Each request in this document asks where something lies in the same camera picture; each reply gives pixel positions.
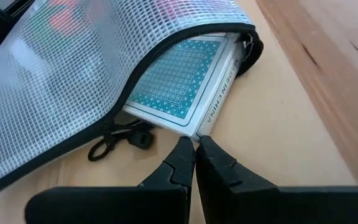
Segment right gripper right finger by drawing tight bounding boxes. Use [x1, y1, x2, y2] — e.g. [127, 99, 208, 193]
[196, 135, 358, 224]

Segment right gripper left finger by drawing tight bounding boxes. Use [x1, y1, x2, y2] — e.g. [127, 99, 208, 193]
[25, 136, 196, 224]

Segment grey mesh zipper pouch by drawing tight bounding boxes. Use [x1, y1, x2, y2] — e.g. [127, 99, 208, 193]
[0, 0, 264, 200]

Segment small grey-blue square box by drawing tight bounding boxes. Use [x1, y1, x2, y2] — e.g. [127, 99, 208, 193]
[122, 32, 245, 141]

